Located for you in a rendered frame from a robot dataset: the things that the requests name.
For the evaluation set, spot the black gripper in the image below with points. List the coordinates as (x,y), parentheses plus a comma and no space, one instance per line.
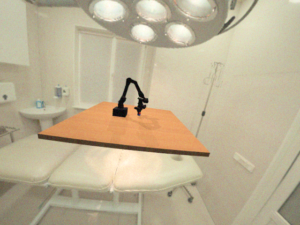
(138,108)

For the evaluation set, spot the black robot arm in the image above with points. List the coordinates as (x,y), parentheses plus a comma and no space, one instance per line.
(123,97)

